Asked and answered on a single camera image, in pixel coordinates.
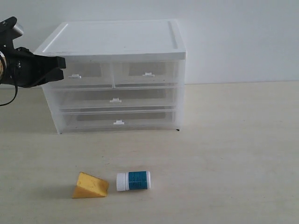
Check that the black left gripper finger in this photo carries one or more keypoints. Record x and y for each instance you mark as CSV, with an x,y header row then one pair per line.
x,y
52,76
50,62

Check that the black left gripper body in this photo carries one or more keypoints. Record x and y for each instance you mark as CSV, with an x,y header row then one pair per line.
x,y
22,68

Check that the small drawer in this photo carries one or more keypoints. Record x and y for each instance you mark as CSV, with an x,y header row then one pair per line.
x,y
84,75
145,74

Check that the white pill bottle blue label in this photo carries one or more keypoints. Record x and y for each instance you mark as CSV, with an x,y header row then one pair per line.
x,y
139,180

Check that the clear plastic drawer cabinet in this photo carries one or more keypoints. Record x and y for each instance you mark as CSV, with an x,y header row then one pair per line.
x,y
116,42

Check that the yellow cheese wedge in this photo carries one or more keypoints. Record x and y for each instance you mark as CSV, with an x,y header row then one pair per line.
x,y
89,186

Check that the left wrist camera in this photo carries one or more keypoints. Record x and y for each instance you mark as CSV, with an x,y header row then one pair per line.
x,y
10,29

